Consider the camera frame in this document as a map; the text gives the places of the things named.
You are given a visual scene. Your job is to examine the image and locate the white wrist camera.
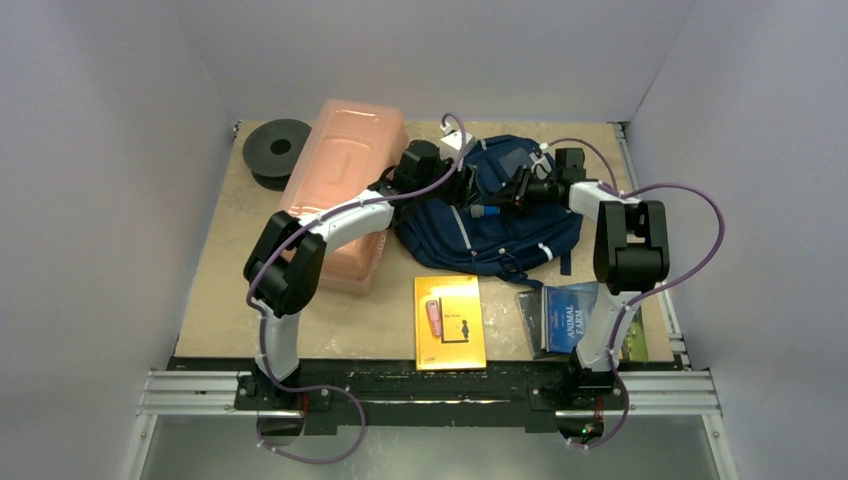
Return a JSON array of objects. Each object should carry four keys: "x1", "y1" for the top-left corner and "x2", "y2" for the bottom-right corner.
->
[
  {"x1": 529, "y1": 149, "x2": 552, "y2": 179},
  {"x1": 437, "y1": 130, "x2": 477, "y2": 160}
]

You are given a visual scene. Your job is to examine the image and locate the small blue glue stick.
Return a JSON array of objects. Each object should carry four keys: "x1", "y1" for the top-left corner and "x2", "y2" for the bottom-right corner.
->
[{"x1": 468, "y1": 204, "x2": 501, "y2": 219}]

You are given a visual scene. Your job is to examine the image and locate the pink translucent storage box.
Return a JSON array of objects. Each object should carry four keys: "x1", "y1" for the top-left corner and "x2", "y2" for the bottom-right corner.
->
[{"x1": 278, "y1": 100, "x2": 409, "y2": 295}]

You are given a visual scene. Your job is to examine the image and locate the pink pen toy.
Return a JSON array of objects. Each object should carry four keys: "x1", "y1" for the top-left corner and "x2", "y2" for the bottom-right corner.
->
[{"x1": 425, "y1": 299, "x2": 443, "y2": 339}]

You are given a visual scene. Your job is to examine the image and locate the blue Animal Farm book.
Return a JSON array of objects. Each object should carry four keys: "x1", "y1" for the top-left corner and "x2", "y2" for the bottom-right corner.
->
[{"x1": 542, "y1": 282, "x2": 599, "y2": 354}]

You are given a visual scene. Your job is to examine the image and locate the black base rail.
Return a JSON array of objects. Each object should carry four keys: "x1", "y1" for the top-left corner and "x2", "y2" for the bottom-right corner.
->
[{"x1": 165, "y1": 354, "x2": 684, "y2": 435}]

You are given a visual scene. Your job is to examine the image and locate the aluminium frame rail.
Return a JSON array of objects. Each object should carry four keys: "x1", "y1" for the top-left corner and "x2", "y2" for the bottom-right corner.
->
[{"x1": 620, "y1": 371, "x2": 721, "y2": 416}]

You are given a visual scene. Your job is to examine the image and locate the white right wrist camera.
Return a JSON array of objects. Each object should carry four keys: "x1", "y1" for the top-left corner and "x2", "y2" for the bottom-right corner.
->
[{"x1": 529, "y1": 149, "x2": 552, "y2": 179}]

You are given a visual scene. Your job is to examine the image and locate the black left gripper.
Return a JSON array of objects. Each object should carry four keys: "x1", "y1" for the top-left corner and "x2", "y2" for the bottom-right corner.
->
[{"x1": 414, "y1": 149, "x2": 481, "y2": 210}]

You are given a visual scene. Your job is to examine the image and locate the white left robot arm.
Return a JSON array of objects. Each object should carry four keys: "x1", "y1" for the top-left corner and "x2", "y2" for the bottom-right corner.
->
[{"x1": 243, "y1": 132, "x2": 476, "y2": 409}]

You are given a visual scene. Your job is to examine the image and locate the black filament spool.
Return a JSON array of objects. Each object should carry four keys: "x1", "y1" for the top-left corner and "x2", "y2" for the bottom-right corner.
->
[{"x1": 242, "y1": 119, "x2": 312, "y2": 192}]

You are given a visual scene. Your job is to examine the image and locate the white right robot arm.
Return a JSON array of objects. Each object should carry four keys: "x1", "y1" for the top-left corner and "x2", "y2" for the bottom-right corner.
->
[{"x1": 489, "y1": 148, "x2": 670, "y2": 407}]

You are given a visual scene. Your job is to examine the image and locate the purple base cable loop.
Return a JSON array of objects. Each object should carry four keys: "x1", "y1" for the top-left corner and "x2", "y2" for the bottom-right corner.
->
[{"x1": 256, "y1": 384, "x2": 368, "y2": 466}]

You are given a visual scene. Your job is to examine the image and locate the yellow book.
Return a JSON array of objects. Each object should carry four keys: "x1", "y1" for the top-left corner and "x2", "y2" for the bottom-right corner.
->
[{"x1": 414, "y1": 275, "x2": 487, "y2": 371}]

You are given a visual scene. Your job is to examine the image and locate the dark book under blue book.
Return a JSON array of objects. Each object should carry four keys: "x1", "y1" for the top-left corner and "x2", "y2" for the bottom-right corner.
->
[{"x1": 516, "y1": 290, "x2": 546, "y2": 360}]

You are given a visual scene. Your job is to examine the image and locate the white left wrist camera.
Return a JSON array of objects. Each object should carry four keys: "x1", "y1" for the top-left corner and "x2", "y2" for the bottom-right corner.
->
[{"x1": 437, "y1": 130, "x2": 477, "y2": 160}]

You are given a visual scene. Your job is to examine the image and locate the navy blue student backpack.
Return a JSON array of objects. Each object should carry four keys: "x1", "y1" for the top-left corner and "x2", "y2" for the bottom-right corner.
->
[{"x1": 394, "y1": 135, "x2": 583, "y2": 289}]

